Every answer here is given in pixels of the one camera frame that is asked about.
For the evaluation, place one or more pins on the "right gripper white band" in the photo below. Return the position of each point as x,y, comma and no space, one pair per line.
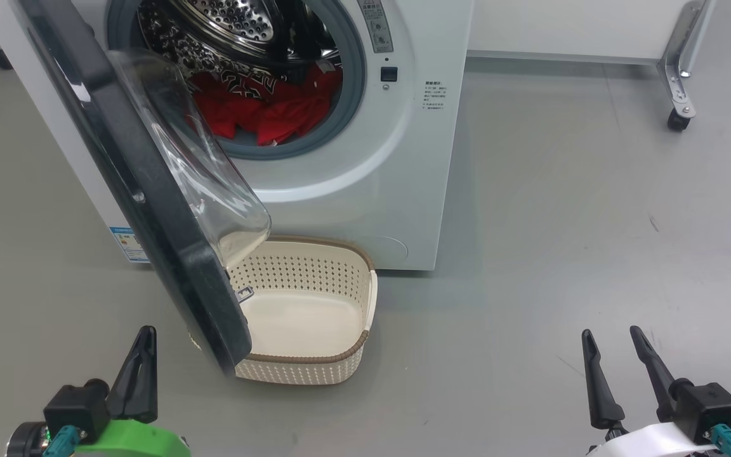
651,441

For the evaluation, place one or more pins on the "white partition panel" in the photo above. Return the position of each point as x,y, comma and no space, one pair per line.
562,28

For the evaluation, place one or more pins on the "metal partition leg with caster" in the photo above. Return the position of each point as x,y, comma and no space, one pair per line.
679,89

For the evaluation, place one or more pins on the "round black glass washer door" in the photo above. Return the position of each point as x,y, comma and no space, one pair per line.
175,254

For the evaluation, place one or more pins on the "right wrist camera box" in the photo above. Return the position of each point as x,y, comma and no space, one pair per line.
708,406

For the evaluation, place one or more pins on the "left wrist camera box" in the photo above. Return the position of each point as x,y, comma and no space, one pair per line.
77,406

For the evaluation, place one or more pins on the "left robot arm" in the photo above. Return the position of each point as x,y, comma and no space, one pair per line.
23,441

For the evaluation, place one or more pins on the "blue energy label sticker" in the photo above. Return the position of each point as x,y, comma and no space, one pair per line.
127,244

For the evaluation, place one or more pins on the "cream perforated laundry basket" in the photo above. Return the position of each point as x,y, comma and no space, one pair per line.
315,317

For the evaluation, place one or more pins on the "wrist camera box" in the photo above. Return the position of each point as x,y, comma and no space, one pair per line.
708,406
77,406

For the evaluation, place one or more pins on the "washing machine drum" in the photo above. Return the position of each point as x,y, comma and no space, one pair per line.
238,19

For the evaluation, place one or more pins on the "red cloth garment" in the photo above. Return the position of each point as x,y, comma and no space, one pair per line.
296,114

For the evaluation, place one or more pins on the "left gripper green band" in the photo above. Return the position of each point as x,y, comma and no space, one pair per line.
131,441

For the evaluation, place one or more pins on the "grey warning label sticker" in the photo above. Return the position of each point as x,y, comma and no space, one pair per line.
377,25

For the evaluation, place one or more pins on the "white front-load washing machine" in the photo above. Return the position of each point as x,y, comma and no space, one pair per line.
403,190

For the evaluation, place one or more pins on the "red jersey with print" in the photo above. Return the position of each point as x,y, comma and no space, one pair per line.
226,111

